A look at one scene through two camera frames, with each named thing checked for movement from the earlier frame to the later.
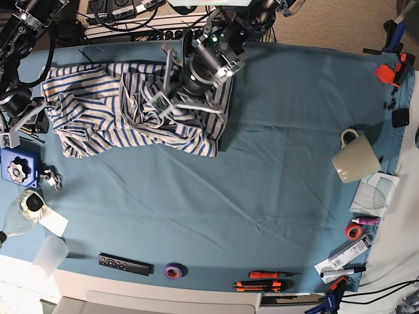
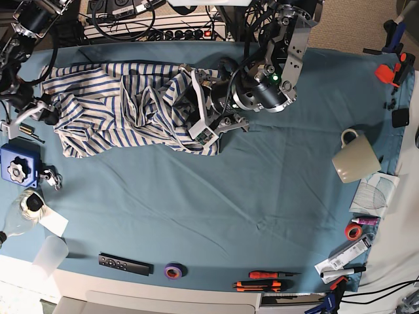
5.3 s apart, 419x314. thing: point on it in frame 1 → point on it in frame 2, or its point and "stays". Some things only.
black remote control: (126, 264) stays
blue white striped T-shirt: (116, 108) stays
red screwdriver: (269, 275) stays
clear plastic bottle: (25, 213) stays
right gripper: (208, 67) → (258, 87)
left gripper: (42, 123) → (50, 117)
